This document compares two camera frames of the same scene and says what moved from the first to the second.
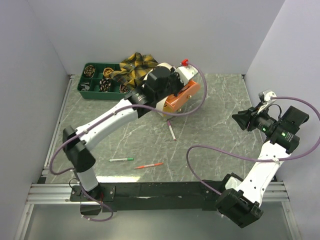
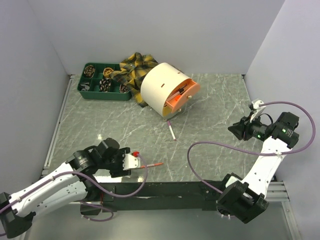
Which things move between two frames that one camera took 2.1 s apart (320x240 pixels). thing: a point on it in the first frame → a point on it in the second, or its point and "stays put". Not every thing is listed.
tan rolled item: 107,71 stays put
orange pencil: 158,164 stays put
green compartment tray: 96,83 stays put
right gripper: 251,115 → 244,125
